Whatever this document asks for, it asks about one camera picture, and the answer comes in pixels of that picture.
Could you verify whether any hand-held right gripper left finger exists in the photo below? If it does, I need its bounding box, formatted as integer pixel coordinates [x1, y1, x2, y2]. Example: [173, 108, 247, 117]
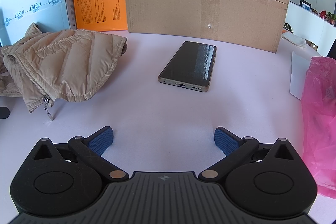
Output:
[33, 126, 130, 183]

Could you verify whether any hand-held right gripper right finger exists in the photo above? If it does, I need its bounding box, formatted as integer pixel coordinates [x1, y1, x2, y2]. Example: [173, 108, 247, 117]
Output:
[198, 126, 296, 183]

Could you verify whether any beige puffer jacket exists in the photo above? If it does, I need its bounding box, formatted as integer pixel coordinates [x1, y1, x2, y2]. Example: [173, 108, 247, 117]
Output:
[0, 22, 128, 121]

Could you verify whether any dark smartphone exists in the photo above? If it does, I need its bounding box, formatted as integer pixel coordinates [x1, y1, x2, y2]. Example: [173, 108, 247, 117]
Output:
[158, 41, 217, 92]

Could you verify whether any white paper sheet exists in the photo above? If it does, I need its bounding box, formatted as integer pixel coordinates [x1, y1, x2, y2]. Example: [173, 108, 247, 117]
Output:
[289, 51, 313, 101]

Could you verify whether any pink plastic bag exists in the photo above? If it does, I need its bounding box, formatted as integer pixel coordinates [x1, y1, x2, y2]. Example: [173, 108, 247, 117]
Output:
[301, 56, 336, 199]

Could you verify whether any white cloth bag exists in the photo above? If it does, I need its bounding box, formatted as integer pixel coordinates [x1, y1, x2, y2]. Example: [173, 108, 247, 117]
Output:
[281, 31, 307, 50]

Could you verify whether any brown cardboard box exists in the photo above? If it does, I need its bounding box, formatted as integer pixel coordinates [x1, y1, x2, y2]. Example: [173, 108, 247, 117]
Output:
[123, 0, 292, 54]

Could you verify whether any white reception counter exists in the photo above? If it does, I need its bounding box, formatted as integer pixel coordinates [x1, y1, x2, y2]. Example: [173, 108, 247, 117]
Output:
[285, 1, 336, 58]

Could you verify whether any large light blue box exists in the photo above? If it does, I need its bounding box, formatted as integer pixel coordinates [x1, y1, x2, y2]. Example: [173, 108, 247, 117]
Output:
[0, 0, 77, 47]

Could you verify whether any potted plant with red flowers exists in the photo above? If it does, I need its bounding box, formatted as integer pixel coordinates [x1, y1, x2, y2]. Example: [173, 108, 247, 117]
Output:
[319, 10, 336, 25]

